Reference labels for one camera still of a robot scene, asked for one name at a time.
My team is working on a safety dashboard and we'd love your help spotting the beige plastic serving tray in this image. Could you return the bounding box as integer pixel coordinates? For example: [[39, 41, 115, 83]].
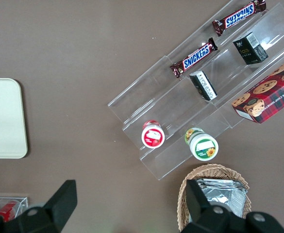
[[0, 78, 29, 160]]

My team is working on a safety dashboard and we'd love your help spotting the Snickers chocolate bar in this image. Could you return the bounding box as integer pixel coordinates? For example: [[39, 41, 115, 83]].
[[169, 37, 218, 79], [212, 0, 267, 37]]

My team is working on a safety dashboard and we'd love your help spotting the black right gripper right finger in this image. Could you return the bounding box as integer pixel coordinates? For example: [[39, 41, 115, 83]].
[[182, 179, 246, 233]]

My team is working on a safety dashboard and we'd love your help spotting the small black carton box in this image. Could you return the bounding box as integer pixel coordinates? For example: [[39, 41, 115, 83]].
[[232, 32, 269, 66], [188, 70, 218, 101]]

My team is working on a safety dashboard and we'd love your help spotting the stack of foil containers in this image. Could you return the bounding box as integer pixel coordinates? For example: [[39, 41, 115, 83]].
[[192, 178, 249, 219]]

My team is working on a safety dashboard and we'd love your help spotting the green lidded white jar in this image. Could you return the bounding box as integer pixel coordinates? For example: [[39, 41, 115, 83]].
[[185, 127, 219, 162]]

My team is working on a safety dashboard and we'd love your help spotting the red cola bottle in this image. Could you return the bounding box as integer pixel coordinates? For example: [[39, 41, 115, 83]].
[[0, 200, 19, 219]]

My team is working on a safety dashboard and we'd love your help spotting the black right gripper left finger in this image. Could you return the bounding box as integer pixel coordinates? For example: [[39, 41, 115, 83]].
[[3, 179, 78, 233]]

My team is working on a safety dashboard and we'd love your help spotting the red lidded white jar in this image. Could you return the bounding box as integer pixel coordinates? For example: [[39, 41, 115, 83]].
[[141, 119, 166, 149]]

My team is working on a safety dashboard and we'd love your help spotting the clear acrylic bottle rack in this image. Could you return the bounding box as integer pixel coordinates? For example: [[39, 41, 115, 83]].
[[0, 193, 29, 219]]

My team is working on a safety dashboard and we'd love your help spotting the red tartan cookie box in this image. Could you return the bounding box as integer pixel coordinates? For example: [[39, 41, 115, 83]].
[[231, 54, 284, 125]]

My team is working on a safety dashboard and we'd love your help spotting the light tan wicker basket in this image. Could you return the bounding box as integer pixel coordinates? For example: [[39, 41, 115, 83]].
[[177, 163, 253, 233]]

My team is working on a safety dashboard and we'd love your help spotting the clear acrylic tiered display stand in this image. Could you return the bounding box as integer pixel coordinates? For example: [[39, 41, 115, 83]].
[[107, 0, 284, 182]]

